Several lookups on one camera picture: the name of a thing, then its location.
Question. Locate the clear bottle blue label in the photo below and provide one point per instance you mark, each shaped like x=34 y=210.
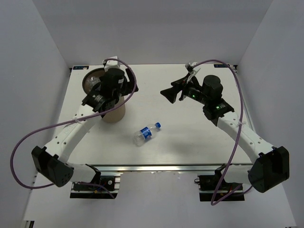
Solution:
x=91 y=81

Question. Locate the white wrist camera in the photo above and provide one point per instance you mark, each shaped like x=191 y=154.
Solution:
x=111 y=63
x=192 y=70

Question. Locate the blue sticker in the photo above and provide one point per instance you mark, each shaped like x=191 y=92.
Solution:
x=80 y=67
x=221 y=65

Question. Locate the blue sticker back left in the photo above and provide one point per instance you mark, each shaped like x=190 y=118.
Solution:
x=80 y=67

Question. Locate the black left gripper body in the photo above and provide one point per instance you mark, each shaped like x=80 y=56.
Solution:
x=120 y=90

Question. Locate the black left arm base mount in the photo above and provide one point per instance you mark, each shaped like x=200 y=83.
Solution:
x=107 y=188

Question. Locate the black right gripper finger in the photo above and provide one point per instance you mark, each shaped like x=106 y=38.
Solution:
x=171 y=93
x=182 y=82

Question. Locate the blue sticker back right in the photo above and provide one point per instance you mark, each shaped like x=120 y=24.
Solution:
x=221 y=65

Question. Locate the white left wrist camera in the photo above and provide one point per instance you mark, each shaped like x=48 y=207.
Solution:
x=111 y=63

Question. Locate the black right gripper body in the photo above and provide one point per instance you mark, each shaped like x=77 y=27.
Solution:
x=194 y=93

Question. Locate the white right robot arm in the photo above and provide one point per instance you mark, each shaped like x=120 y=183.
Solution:
x=270 y=164

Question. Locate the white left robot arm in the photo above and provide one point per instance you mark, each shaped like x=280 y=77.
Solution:
x=52 y=160

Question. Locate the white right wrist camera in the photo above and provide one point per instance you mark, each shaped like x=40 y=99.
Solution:
x=192 y=70

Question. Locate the brown cylindrical paper bin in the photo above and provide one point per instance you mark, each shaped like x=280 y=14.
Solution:
x=111 y=117

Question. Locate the small clear bottle blue cap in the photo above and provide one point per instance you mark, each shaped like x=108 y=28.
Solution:
x=148 y=132

